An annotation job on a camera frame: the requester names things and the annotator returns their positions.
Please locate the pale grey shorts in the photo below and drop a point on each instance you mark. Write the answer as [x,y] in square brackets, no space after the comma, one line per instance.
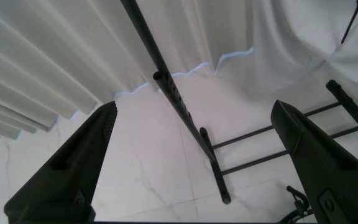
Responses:
[291,37]

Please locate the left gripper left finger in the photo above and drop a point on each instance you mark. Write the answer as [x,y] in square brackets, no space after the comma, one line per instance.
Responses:
[67,174]

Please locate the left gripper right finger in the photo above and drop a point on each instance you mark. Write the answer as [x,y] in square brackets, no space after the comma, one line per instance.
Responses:
[331,174]

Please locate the black clothes rack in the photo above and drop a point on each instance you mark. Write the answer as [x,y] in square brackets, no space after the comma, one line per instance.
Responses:
[166,84]

